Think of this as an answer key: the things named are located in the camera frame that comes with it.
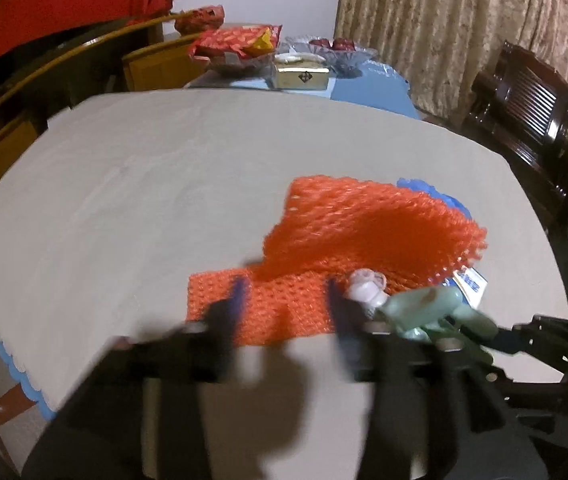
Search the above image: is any red snack bag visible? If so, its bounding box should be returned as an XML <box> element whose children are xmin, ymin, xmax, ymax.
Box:
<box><xmin>188</xmin><ymin>25</ymin><xmax>283</xmax><ymax>61</ymax></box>

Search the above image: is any green bottle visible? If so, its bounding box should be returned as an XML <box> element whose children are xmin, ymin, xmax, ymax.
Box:
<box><xmin>346</xmin><ymin>269</ymin><xmax>499</xmax><ymax>356</ymax></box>

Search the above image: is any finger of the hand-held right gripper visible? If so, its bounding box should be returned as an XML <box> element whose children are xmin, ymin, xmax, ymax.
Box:
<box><xmin>484</xmin><ymin>324</ymin><xmax>540</xmax><ymax>358</ymax></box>

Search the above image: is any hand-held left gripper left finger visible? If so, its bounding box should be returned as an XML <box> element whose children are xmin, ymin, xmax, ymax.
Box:
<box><xmin>24</xmin><ymin>276</ymin><xmax>251</xmax><ymax>480</ymax></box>

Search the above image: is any pile of red apples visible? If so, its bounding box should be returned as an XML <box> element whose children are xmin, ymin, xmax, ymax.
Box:
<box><xmin>309</xmin><ymin>37</ymin><xmax>355</xmax><ymax>52</ymax></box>

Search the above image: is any blue tablecloth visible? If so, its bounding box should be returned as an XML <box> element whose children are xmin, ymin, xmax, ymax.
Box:
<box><xmin>189</xmin><ymin>60</ymin><xmax>422</xmax><ymax>121</ymax></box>

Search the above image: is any orange foam net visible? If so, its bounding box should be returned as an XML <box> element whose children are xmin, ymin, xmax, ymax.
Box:
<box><xmin>186</xmin><ymin>175</ymin><xmax>489</xmax><ymax>348</ymax></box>

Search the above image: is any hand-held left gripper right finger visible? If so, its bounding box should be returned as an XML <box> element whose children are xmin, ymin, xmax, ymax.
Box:
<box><xmin>326</xmin><ymin>279</ymin><xmax>550</xmax><ymax>480</ymax></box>

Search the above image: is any beige patterned curtain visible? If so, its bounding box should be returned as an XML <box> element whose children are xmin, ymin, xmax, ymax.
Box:
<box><xmin>334</xmin><ymin>0</ymin><xmax>568</xmax><ymax>146</ymax></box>

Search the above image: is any glass dish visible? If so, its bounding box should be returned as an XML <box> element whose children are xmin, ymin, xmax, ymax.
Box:
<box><xmin>206</xmin><ymin>52</ymin><xmax>272</xmax><ymax>77</ymax></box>

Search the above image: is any table with beige cloth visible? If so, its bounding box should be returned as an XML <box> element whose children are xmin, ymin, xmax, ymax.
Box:
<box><xmin>0</xmin><ymin>87</ymin><xmax>568</xmax><ymax>480</ymax></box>

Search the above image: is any glass fruit bowl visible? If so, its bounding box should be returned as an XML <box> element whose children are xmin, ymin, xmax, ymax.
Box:
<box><xmin>284</xmin><ymin>35</ymin><xmax>379</xmax><ymax>77</ymax></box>

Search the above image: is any black television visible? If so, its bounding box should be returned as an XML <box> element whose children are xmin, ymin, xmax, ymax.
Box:
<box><xmin>0</xmin><ymin>12</ymin><xmax>129</xmax><ymax>101</ymax></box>

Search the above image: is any gold tissue box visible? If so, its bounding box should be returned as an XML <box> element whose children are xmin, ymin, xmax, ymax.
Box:
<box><xmin>270</xmin><ymin>57</ymin><xmax>332</xmax><ymax>92</ymax></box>

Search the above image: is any blue plastic bag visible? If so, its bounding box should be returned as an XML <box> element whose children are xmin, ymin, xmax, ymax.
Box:
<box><xmin>396</xmin><ymin>177</ymin><xmax>474</xmax><ymax>218</ymax></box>

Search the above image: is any low yellow wooden cabinet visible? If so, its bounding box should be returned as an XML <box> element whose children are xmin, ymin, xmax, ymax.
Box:
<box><xmin>122</xmin><ymin>32</ymin><xmax>209</xmax><ymax>93</ymax></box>

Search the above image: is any dark wooden slatted armchair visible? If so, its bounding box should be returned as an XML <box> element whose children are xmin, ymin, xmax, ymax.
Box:
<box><xmin>456</xmin><ymin>42</ymin><xmax>568</xmax><ymax>241</ymax></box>

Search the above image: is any white and blue box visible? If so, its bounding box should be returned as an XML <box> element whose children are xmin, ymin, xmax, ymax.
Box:
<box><xmin>451</xmin><ymin>266</ymin><xmax>487</xmax><ymax>307</ymax></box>

